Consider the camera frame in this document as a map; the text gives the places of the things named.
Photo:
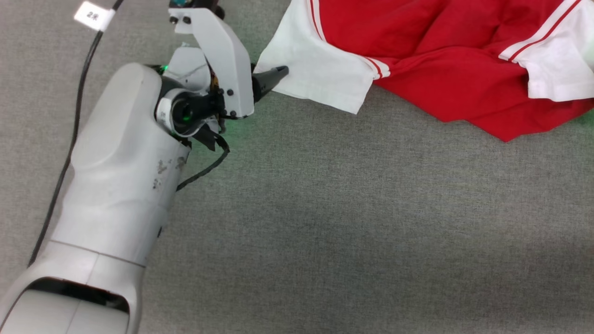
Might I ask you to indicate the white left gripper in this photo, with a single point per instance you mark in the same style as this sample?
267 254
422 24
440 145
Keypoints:
227 60

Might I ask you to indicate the red and white garment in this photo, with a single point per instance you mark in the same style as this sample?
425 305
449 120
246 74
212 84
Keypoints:
441 69

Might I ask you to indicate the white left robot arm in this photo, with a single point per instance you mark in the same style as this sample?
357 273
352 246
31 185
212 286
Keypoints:
116 185

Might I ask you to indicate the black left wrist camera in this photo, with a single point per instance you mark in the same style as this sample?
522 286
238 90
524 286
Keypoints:
185 111

